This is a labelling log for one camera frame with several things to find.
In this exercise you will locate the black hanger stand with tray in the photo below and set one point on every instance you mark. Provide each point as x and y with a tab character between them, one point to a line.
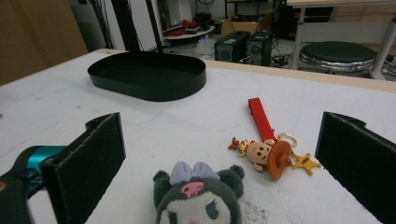
149	90

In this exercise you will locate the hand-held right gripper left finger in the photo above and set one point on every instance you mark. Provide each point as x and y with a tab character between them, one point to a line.
84	174

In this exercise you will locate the open cardboard box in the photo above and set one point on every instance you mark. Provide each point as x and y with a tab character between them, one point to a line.
236	27

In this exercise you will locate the black computer tower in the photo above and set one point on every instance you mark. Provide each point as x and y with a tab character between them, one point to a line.
232	48
260	48

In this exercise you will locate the white metal table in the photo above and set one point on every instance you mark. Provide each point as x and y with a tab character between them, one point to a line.
342	31

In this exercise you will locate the grey plush toy purple bow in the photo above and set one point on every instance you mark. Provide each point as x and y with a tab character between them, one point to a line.
199	211

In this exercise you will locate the white round table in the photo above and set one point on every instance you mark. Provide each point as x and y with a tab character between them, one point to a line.
190	35

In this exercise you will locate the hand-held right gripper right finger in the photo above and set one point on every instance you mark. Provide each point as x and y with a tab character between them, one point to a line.
358	161

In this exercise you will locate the black round stool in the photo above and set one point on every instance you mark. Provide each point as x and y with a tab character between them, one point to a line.
337	51

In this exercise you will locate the white table mat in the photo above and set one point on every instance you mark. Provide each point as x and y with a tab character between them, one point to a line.
186	124

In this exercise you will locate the black metal frame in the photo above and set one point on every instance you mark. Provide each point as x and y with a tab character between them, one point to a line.
124	25

